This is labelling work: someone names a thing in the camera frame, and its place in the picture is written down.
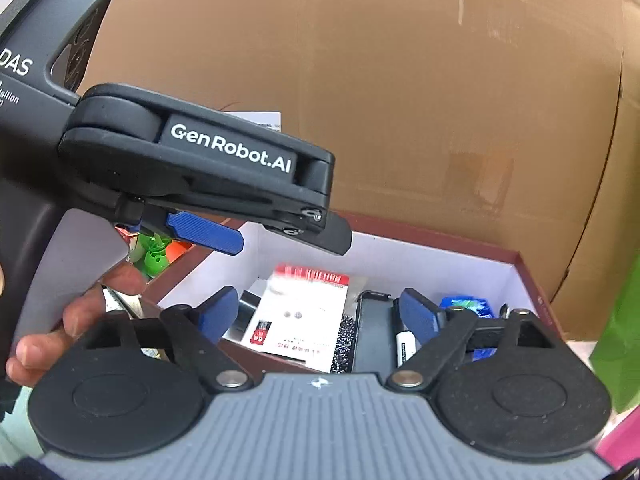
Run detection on blue packet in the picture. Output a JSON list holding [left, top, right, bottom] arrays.
[[439, 296, 496, 361]]

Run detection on person's left hand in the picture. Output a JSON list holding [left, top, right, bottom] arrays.
[[5, 262, 149, 389]]

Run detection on white card with red header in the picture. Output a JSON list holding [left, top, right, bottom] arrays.
[[240, 262, 352, 362]]

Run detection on large brown cardboard box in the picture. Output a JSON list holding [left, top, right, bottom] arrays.
[[80, 0, 640, 343]]

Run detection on black beads packet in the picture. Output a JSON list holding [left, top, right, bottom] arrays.
[[330, 312, 357, 375]]

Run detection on maroon cardboard box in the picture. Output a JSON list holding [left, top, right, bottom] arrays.
[[142, 210, 567, 392]]

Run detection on green fabric bag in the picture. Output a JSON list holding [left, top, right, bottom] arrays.
[[589, 255, 640, 416]]

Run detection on white marker pen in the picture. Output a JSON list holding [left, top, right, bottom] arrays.
[[395, 327, 419, 373]]

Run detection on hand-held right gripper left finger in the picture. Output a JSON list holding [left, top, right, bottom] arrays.
[[80, 286, 253, 393]]

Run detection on silver black packet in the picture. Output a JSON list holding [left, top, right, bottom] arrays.
[[222, 290, 264, 343]]

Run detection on green plastic toy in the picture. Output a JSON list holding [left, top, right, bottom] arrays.
[[137, 232, 174, 279]]

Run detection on pink bottle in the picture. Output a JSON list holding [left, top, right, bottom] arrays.
[[594, 410, 640, 480]]

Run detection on orange plastic item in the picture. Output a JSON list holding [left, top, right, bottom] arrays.
[[165, 240, 196, 263]]

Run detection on black phone case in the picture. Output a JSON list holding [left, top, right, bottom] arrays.
[[352, 290, 401, 376]]

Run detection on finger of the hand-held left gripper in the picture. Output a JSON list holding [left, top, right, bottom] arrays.
[[116, 200, 246, 257], [145, 197, 352, 257]]

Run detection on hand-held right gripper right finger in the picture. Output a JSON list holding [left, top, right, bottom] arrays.
[[387, 287, 571, 393]]

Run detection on white shipping label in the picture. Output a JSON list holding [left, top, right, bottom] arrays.
[[220, 109, 282, 133]]

